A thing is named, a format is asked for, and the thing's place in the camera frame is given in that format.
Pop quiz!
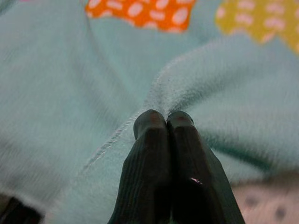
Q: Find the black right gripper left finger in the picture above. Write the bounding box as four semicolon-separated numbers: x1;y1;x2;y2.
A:
107;109;172;224

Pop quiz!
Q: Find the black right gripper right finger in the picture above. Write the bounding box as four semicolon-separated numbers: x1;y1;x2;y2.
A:
166;110;245;224

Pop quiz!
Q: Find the teal blanket with colourful shapes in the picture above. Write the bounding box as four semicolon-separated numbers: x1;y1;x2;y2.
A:
0;0;299;224

